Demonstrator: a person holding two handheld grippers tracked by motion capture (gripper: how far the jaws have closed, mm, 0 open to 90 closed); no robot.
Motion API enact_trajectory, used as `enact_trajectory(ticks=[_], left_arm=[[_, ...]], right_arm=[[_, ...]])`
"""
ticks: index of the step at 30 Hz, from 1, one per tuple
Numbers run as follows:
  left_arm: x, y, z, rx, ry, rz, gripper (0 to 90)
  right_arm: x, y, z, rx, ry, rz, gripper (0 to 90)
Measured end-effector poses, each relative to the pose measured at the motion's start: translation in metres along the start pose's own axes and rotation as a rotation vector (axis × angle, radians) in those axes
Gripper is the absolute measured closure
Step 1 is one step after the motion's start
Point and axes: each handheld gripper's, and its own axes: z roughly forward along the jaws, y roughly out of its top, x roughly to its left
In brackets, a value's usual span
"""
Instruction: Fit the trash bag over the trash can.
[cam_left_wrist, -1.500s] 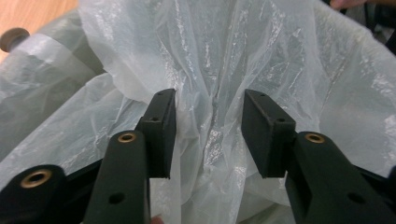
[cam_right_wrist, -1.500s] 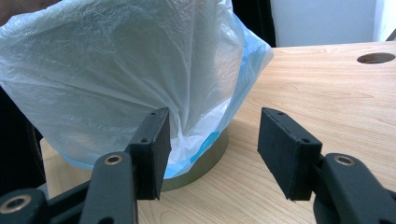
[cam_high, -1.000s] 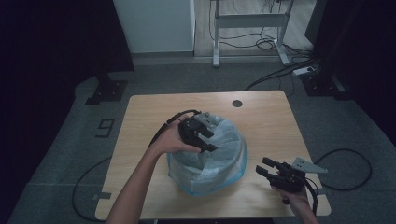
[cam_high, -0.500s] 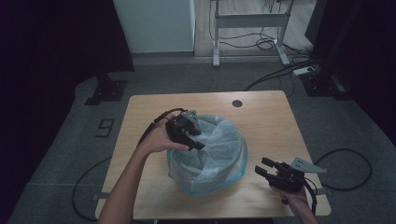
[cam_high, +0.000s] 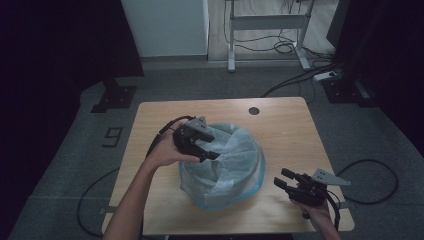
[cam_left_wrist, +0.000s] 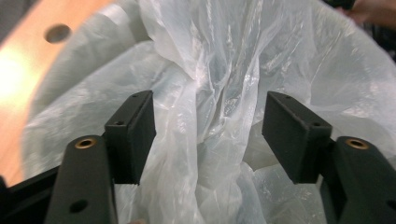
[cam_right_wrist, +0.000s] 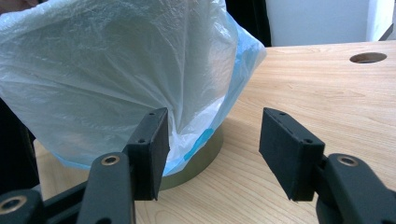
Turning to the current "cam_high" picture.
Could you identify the grey tape strip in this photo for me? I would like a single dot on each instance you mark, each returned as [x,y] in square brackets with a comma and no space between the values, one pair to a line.
[345,205]

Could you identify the black stand base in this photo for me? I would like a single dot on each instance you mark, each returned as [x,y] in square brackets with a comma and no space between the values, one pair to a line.
[343,90]
[115,96]

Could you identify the white power strip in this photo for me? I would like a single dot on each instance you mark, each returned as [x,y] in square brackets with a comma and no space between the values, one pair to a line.
[323,76]

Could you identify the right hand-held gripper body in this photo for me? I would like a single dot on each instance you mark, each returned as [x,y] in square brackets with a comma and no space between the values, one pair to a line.
[310,193]

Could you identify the dark curtain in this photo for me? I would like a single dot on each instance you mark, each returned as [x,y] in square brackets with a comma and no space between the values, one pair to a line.
[50,66]
[383,50]

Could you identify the person's left hand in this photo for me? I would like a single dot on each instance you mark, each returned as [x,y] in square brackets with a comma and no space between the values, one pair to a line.
[165,151]

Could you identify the white metal desk frame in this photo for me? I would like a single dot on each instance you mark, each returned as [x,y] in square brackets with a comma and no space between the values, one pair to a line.
[266,22]

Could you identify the white blue-edged plastic bag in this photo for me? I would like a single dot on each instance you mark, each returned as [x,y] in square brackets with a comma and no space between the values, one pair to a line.
[233,173]

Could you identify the white cabinet panel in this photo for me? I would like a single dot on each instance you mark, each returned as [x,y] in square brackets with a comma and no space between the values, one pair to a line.
[165,26]

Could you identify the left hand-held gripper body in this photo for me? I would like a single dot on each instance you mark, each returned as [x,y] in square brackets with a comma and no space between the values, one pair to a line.
[186,138]

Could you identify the person's right hand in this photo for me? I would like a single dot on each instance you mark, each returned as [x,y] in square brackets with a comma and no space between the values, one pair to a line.
[316,211]

